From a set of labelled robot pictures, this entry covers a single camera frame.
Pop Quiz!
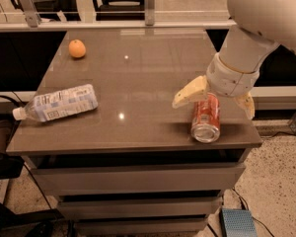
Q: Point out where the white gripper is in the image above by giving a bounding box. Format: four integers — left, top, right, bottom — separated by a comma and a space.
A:
172, 53, 259, 119

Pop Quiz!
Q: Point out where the red coke can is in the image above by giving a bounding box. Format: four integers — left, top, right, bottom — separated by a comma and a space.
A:
190, 93, 220, 143

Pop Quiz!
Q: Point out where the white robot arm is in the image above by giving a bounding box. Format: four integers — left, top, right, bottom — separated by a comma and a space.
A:
173, 0, 296, 119

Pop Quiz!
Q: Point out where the grey drawer cabinet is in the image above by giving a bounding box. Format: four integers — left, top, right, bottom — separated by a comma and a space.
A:
8, 29, 261, 236

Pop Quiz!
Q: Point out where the blue perforated box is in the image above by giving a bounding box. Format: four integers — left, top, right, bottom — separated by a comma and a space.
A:
219, 208, 258, 237

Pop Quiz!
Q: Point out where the black office chair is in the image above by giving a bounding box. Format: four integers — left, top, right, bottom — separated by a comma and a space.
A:
92, 0, 149, 22

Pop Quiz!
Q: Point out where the orange fruit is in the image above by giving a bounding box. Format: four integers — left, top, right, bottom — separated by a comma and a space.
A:
68, 39, 86, 58

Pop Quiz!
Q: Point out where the clear plastic water bottle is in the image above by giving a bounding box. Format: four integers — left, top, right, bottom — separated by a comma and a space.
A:
13, 84, 98, 122

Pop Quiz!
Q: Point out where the metal glass railing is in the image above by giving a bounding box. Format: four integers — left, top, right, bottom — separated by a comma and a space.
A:
0, 0, 235, 32

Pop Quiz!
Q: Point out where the black floor cable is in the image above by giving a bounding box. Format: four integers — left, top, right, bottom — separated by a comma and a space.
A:
231, 188, 275, 237

